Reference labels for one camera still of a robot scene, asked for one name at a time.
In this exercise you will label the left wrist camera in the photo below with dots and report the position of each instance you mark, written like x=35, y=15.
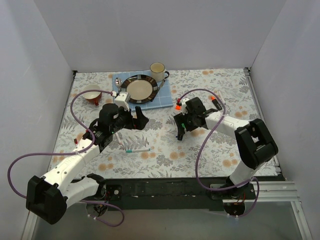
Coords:
x=121, y=99

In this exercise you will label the dark rimmed plate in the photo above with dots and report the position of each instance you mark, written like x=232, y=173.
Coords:
x=141, y=88

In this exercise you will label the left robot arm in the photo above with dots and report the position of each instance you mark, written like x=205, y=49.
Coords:
x=49, y=196

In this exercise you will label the metal spoon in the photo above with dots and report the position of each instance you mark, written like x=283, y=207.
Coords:
x=118, y=83

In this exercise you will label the pink tipped pen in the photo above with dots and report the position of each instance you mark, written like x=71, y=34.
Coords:
x=118, y=138

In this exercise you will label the cream enamel mug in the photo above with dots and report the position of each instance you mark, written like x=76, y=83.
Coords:
x=158, y=72

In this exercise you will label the aluminium frame rail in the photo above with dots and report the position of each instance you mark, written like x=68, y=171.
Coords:
x=273, y=206

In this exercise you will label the teal ended white pen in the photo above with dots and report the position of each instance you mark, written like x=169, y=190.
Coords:
x=138, y=150

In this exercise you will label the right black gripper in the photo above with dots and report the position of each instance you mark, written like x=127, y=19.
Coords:
x=181, y=122

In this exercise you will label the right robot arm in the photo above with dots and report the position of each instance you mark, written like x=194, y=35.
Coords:
x=255, y=143

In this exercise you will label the floral tablecloth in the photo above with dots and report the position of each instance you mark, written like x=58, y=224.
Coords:
x=204, y=153

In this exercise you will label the orange black highlighter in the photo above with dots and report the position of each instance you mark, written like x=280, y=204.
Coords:
x=216, y=103

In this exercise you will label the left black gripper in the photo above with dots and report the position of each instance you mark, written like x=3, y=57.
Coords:
x=132, y=119

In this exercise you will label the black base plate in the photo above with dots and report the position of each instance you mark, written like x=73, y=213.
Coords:
x=161, y=194

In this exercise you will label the red bowl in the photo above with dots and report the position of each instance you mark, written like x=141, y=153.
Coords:
x=92, y=96

